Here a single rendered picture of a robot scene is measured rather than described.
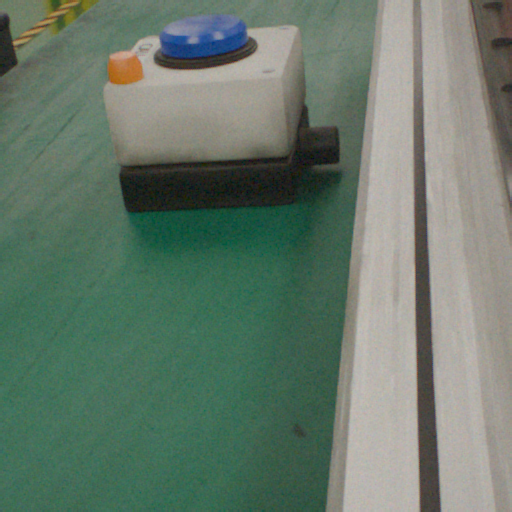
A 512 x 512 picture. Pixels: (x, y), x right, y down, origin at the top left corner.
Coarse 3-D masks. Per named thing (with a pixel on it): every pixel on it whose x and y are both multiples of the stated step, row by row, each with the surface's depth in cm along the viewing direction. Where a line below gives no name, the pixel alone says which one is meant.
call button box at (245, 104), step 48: (144, 48) 49; (240, 48) 46; (288, 48) 46; (144, 96) 44; (192, 96) 44; (240, 96) 43; (288, 96) 44; (144, 144) 45; (192, 144) 45; (240, 144) 44; (288, 144) 44; (336, 144) 47; (144, 192) 46; (192, 192) 46; (240, 192) 45; (288, 192) 45
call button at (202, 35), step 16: (208, 16) 47; (224, 16) 47; (176, 32) 45; (192, 32) 45; (208, 32) 45; (224, 32) 45; (240, 32) 45; (176, 48) 45; (192, 48) 45; (208, 48) 45; (224, 48) 45
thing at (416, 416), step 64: (384, 0) 41; (448, 0) 56; (384, 64) 34; (448, 64) 33; (384, 128) 29; (448, 128) 28; (384, 192) 25; (448, 192) 25; (384, 256) 22; (448, 256) 22; (384, 320) 20; (448, 320) 19; (384, 384) 18; (448, 384) 18; (384, 448) 16; (448, 448) 16
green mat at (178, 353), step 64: (128, 0) 85; (192, 0) 83; (256, 0) 80; (320, 0) 78; (64, 64) 70; (320, 64) 64; (0, 128) 60; (64, 128) 58; (0, 192) 51; (64, 192) 50; (320, 192) 46; (0, 256) 44; (64, 256) 44; (128, 256) 43; (192, 256) 42; (256, 256) 41; (320, 256) 41; (0, 320) 39; (64, 320) 39; (128, 320) 38; (192, 320) 37; (256, 320) 37; (320, 320) 36; (0, 384) 35; (64, 384) 35; (128, 384) 34; (192, 384) 34; (256, 384) 33; (320, 384) 33; (0, 448) 32; (64, 448) 32; (128, 448) 31; (192, 448) 31; (256, 448) 30; (320, 448) 30
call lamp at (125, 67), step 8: (112, 56) 44; (120, 56) 44; (128, 56) 44; (136, 56) 44; (112, 64) 44; (120, 64) 44; (128, 64) 44; (136, 64) 44; (112, 72) 44; (120, 72) 44; (128, 72) 44; (136, 72) 44; (112, 80) 44; (120, 80) 44; (128, 80) 44; (136, 80) 44
